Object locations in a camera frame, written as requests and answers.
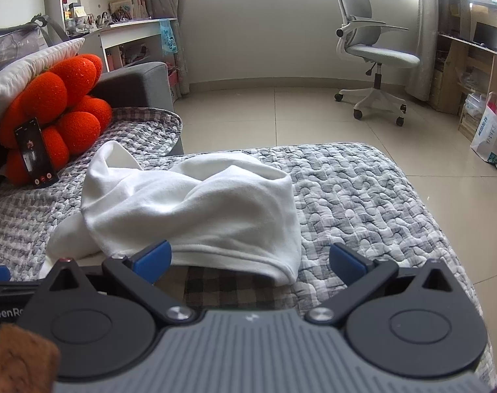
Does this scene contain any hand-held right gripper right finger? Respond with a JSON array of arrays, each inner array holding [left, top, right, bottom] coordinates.
[[306, 243, 474, 328]]

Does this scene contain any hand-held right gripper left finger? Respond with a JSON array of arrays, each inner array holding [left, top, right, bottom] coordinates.
[[42, 241, 192, 328]]

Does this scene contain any white t-shirt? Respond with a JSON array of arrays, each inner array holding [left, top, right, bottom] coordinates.
[[48, 141, 302, 285]]

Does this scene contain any brown fuzzy cloth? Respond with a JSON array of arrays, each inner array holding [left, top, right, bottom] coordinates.
[[0, 323, 61, 393]]

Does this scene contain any grey checked quilted blanket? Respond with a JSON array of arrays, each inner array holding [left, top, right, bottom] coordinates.
[[0, 106, 497, 393]]

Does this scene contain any black smartphone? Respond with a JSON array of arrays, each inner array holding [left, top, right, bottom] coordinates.
[[13, 117, 60, 190]]

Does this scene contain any grey fabric sofa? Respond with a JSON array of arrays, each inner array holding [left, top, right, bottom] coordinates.
[[0, 61, 186, 197]]

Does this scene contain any orange pumpkin cushion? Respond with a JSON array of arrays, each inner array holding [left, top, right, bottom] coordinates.
[[0, 54, 113, 186]]

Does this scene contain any white shopping bag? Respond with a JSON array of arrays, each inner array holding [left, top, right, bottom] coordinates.
[[470, 92, 497, 164]]

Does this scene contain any clear plastic storage box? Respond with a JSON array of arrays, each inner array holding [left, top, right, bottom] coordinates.
[[463, 92, 488, 117]]

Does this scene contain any white pillow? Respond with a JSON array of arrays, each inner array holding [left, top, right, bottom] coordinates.
[[0, 38, 85, 109]]

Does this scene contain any grey office chair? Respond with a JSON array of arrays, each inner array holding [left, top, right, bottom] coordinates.
[[327, 0, 421, 127]]

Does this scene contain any blue plastic bag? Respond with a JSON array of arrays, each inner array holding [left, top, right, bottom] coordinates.
[[159, 18, 179, 55]]

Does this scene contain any white desk with hutch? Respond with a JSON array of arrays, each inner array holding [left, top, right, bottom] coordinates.
[[44, 0, 179, 70]]

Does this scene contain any wooden shelf desk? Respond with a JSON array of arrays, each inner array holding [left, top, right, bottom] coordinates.
[[431, 0, 497, 140]]

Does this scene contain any grey tote bag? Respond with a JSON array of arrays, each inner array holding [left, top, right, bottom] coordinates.
[[0, 13, 69, 70]]

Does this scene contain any row of books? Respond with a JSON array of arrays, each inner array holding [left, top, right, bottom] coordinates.
[[109, 0, 151, 21]]

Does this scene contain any black laptop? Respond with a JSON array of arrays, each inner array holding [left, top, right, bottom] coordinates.
[[473, 22, 497, 52]]

